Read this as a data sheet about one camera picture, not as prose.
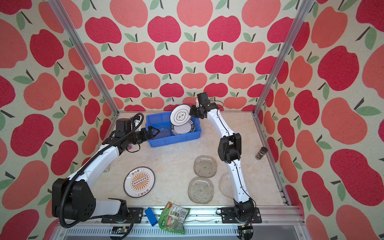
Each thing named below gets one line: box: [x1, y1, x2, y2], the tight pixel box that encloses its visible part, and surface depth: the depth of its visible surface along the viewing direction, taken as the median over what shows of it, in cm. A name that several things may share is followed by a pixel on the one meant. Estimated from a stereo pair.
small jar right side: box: [255, 146, 268, 161], surface depth 90 cm
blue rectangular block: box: [144, 207, 158, 227], surface depth 74 cm
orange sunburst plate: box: [123, 166, 156, 199], surface depth 86 cm
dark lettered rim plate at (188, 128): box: [171, 120, 196, 135], surface depth 108 cm
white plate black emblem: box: [170, 104, 192, 126], surface depth 107 cm
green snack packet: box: [158, 201, 191, 235], surface depth 73 cm
